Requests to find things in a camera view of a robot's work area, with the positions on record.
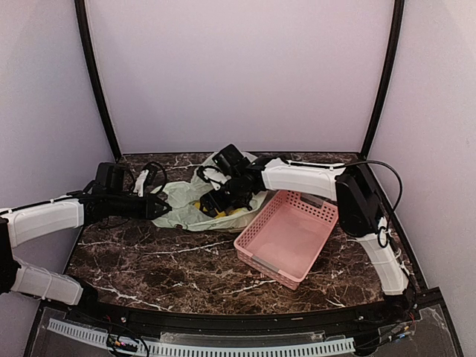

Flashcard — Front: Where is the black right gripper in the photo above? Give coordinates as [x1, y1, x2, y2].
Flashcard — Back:
[199, 174, 245, 216]

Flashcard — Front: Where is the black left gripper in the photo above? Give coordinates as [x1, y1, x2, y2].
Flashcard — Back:
[108, 192, 172, 220]

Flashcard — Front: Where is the yellow corn cob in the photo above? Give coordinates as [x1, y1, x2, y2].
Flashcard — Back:
[193, 201, 243, 219]

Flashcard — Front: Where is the light green plastic bag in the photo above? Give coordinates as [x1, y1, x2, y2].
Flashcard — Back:
[153, 155, 268, 232]

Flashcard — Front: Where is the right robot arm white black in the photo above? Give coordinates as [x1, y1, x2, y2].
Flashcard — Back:
[196, 144, 410, 323]

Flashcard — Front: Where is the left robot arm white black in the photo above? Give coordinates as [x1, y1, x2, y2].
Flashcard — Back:
[1, 161, 172, 324]

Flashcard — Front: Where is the pink perforated plastic basket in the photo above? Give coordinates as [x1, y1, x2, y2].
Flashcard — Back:
[234, 190, 338, 290]

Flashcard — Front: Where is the clear acrylic front panel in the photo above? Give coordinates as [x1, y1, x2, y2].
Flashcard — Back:
[25, 308, 457, 356]

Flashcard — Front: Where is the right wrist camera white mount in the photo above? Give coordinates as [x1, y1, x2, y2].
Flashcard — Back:
[196, 165, 228, 191]

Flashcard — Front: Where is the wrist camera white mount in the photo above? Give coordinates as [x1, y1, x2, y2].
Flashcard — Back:
[196, 165, 228, 191]
[133, 169, 157, 197]

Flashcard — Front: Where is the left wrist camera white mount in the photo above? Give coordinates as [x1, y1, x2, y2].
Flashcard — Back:
[133, 169, 157, 197]

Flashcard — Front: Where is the white slotted cable duct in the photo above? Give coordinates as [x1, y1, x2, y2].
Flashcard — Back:
[47, 318, 356, 356]

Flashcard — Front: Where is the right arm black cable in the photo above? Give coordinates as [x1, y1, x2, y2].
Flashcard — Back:
[345, 159, 404, 248]

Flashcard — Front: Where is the black rear left frame post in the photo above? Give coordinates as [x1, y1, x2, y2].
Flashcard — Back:
[74, 0, 122, 161]

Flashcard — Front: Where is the black frame post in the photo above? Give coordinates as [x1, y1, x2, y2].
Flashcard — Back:
[360, 0, 405, 159]
[74, 0, 122, 161]

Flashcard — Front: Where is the black front curved rail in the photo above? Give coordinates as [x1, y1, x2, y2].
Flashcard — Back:
[30, 288, 450, 336]

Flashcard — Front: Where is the black rear right frame post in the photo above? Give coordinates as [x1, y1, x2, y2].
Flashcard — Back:
[360, 0, 405, 159]

